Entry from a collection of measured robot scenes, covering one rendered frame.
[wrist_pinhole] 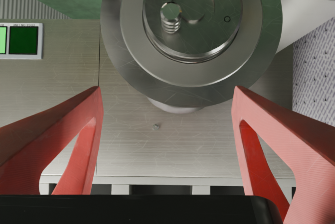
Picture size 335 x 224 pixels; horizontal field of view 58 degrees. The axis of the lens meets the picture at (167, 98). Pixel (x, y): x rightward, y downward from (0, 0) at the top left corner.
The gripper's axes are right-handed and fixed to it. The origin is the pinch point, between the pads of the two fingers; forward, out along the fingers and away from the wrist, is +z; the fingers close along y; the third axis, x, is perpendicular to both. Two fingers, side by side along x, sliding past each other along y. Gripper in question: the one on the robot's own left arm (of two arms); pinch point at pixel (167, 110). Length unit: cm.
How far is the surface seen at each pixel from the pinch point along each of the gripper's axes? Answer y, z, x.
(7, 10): 160, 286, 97
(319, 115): -19.5, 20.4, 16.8
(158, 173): 1.7, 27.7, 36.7
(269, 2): -8.3, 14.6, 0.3
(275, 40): -8.6, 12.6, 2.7
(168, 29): -0.1, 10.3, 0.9
